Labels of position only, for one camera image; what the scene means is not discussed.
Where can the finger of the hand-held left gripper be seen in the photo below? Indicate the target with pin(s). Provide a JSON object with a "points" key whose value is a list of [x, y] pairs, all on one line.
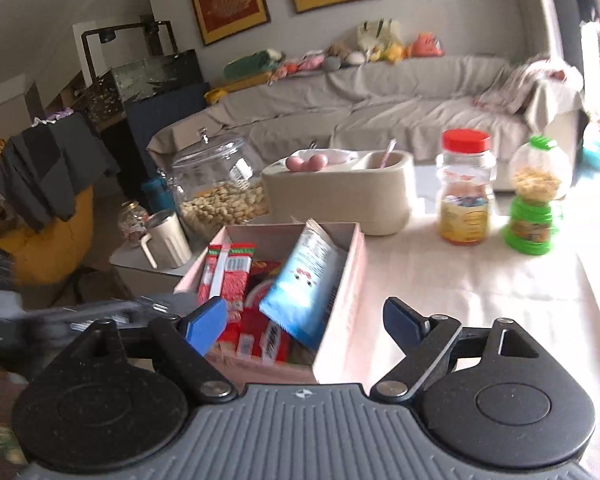
{"points": [[60, 336], [130, 309]]}

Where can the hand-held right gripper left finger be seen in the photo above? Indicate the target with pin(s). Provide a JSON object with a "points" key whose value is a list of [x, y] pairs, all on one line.
{"points": [[207, 322]]}

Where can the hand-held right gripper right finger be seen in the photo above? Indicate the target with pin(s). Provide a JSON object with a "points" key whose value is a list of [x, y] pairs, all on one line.
{"points": [[405, 320]]}

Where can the red white printed snack packet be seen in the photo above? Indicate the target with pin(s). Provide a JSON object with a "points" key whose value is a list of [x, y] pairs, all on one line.
{"points": [[255, 322]]}

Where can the red strip snack packet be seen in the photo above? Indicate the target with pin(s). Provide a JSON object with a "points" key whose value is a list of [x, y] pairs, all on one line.
{"points": [[230, 280]]}

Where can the pink cardboard box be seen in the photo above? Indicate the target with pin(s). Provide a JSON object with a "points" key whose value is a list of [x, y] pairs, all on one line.
{"points": [[350, 285]]}

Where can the blue snack packet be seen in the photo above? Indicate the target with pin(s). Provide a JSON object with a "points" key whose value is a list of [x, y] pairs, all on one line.
{"points": [[300, 285]]}

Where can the yellow bean bag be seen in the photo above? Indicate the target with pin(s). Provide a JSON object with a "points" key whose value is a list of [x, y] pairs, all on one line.
{"points": [[45, 255]]}

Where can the white mug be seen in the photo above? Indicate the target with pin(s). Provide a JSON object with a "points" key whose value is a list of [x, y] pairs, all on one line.
{"points": [[170, 240]]}

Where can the white tablecloth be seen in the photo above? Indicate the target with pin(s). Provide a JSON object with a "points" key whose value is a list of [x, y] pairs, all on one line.
{"points": [[480, 285]]}

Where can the small glass candy jar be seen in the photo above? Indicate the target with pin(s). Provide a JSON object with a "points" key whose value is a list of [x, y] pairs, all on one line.
{"points": [[132, 222]]}

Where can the blue bottle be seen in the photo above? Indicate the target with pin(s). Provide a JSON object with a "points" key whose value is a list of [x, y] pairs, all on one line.
{"points": [[157, 195]]}

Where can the glass jar of peanuts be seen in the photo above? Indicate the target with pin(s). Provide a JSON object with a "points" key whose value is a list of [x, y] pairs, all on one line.
{"points": [[215, 205]]}

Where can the plastic jar red lid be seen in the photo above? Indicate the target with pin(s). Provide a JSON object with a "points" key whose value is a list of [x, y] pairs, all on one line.
{"points": [[465, 200]]}

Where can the dark clothes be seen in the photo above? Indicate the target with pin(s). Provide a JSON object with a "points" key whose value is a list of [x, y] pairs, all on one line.
{"points": [[45, 170]]}

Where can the beige tissue organizer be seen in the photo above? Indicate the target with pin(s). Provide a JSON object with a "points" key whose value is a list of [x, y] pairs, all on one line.
{"points": [[330, 200]]}

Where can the green gumball dispenser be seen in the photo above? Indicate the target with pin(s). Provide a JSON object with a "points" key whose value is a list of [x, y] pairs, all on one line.
{"points": [[532, 220]]}

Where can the white pink spoon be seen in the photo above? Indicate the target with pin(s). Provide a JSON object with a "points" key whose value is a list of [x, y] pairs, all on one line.
{"points": [[389, 152]]}

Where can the pink egg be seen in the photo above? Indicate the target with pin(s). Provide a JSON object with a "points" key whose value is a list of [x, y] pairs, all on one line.
{"points": [[295, 163], [316, 161]]}

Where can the dark cabinet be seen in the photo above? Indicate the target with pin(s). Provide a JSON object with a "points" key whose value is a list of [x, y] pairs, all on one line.
{"points": [[170, 125]]}

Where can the grey covered sofa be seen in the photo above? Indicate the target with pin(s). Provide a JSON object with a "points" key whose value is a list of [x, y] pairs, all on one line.
{"points": [[380, 105]]}

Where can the glass fish tank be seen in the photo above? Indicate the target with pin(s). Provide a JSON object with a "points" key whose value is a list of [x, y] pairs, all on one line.
{"points": [[150, 77]]}

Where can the long yellow plush toy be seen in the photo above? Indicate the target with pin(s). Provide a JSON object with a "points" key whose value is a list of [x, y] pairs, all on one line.
{"points": [[235, 90]]}

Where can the teal basin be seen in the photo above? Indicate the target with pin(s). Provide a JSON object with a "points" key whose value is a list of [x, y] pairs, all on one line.
{"points": [[599, 156]]}

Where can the green plush toy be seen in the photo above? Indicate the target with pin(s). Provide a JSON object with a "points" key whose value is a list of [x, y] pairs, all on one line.
{"points": [[252, 64]]}

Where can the floral blanket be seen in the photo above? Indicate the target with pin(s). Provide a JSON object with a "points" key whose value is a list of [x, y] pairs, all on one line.
{"points": [[525, 82]]}

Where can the grey plush toy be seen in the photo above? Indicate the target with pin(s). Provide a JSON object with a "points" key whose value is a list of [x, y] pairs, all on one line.
{"points": [[342, 57]]}

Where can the orange plush toy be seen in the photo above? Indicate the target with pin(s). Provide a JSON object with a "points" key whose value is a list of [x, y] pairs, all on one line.
{"points": [[425, 46]]}

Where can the pink plush toy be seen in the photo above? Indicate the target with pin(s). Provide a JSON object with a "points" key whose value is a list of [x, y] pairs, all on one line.
{"points": [[302, 64]]}

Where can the white tote bag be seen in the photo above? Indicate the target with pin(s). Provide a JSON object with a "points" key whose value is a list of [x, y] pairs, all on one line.
{"points": [[377, 32]]}

